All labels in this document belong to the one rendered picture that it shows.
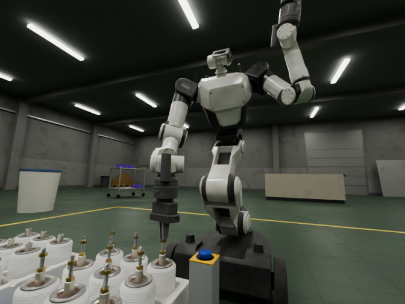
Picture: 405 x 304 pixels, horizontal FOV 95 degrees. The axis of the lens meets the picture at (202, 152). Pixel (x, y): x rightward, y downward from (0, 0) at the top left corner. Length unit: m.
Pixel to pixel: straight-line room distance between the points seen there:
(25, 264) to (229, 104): 1.07
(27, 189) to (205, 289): 3.46
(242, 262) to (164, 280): 0.38
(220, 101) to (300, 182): 5.25
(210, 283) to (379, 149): 11.96
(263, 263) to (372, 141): 11.55
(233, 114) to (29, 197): 3.37
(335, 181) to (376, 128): 6.67
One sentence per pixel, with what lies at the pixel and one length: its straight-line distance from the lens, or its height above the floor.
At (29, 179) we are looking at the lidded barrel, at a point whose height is 0.49.
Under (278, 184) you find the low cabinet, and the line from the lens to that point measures 6.02.
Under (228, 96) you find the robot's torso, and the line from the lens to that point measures 1.01.
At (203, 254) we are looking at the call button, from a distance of 0.60.
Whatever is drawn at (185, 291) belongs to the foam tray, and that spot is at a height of 0.16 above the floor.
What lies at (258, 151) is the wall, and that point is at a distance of 11.32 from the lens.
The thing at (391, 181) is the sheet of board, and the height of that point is 0.64.
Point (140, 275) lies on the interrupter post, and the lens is 0.65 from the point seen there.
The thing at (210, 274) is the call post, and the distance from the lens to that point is 0.60.
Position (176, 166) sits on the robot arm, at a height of 0.58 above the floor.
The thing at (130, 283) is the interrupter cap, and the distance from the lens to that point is 0.65.
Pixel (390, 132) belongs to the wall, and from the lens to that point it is 12.65.
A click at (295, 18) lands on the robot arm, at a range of 1.04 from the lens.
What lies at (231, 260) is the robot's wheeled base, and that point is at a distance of 0.98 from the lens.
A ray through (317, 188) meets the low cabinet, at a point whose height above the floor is 0.37.
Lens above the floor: 0.54
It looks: 9 degrees up
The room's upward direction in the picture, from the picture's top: 1 degrees clockwise
